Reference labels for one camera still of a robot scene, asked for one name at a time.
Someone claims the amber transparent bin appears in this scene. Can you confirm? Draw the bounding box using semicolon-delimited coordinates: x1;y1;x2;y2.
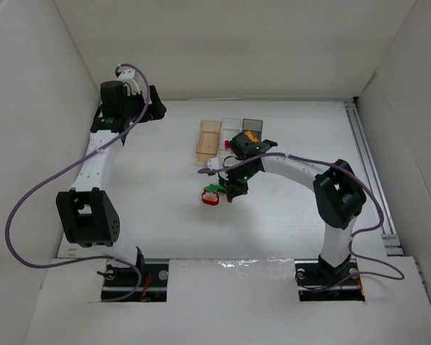
195;120;221;162

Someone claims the orange quarter-round lego piece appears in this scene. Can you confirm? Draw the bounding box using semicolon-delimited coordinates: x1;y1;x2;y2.
245;131;257;141

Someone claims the clear transparent bin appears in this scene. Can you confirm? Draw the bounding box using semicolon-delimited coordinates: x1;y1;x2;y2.
218;118;242;162

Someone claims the grey transparent bin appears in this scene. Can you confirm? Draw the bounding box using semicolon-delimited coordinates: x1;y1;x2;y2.
241;119;263;142

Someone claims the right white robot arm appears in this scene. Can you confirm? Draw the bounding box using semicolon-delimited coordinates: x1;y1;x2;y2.
218;132;367;282

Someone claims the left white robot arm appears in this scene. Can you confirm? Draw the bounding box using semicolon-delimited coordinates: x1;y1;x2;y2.
56;79;167;272

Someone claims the red flower lego piece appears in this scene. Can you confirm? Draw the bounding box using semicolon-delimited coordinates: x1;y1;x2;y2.
201;190;220;206

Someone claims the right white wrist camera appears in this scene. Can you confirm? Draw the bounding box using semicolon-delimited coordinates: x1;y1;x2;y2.
198;157;220;175

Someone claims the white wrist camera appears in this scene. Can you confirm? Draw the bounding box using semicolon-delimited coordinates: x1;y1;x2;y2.
198;157;220;175
115;65;142;96

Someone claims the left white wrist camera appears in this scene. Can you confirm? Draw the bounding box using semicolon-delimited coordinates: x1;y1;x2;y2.
115;65;142;96

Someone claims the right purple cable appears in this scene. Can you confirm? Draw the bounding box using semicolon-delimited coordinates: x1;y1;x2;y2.
198;152;405;292

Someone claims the purple cable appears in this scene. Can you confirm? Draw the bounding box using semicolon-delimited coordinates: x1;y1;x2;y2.
198;152;405;292
6;63;155;302

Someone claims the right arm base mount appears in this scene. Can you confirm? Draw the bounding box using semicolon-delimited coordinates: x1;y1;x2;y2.
295;259;365;302

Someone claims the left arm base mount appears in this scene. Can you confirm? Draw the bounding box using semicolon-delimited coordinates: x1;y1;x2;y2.
98;259;170;303

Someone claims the aluminium rail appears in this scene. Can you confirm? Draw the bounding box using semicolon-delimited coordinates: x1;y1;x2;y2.
343;98;404;257

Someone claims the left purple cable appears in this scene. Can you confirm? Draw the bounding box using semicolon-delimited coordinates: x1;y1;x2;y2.
6;63;155;302

